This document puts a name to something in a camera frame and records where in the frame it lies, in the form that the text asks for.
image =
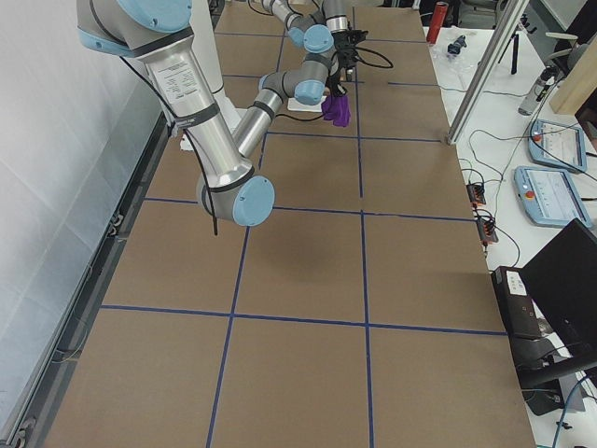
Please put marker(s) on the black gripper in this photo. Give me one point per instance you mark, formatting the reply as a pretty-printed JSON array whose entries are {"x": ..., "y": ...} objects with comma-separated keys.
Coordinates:
[
  {"x": 334, "y": 83},
  {"x": 341, "y": 52}
]

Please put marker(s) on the purple towel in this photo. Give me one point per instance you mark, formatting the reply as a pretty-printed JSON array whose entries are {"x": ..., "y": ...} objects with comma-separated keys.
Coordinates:
[{"x": 336, "y": 109}]

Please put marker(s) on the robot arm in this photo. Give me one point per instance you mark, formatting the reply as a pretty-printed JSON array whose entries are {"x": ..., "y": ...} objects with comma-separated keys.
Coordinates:
[
  {"x": 326, "y": 29},
  {"x": 159, "y": 35}
]

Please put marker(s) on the wooden towel rack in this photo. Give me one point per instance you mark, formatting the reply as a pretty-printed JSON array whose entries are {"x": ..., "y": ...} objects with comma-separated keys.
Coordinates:
[{"x": 295, "y": 105}]

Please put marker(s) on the red cylinder tube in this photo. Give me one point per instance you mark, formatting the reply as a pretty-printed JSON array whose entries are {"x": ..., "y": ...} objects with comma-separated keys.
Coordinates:
[{"x": 437, "y": 20}]

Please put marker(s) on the folded dark umbrella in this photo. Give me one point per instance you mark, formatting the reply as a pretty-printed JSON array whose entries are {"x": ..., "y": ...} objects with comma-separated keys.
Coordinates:
[{"x": 455, "y": 47}]

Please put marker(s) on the grey water bottle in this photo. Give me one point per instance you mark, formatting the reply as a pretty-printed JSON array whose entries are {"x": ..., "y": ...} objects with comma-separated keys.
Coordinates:
[{"x": 538, "y": 90}]

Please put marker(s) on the far blue teach pendant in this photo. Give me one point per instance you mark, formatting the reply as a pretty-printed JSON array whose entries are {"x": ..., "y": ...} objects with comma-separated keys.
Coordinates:
[{"x": 557, "y": 145}]

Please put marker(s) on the blue teach pendant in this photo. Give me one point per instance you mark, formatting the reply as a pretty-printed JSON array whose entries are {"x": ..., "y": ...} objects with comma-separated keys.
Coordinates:
[
  {"x": 557, "y": 145},
  {"x": 549, "y": 197}
]

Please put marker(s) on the near blue teach pendant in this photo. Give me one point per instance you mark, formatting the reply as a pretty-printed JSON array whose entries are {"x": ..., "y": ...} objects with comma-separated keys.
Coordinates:
[{"x": 549, "y": 197}]

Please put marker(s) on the black monitor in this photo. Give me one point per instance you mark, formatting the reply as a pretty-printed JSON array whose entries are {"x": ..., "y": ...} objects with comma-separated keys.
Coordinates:
[{"x": 561, "y": 280}]

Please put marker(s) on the black box device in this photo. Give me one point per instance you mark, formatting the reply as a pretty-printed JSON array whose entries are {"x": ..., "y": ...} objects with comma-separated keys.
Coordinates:
[{"x": 516, "y": 306}]

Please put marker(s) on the aluminium frame post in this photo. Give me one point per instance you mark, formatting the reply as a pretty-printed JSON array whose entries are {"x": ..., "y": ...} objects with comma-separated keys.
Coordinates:
[{"x": 497, "y": 44}]

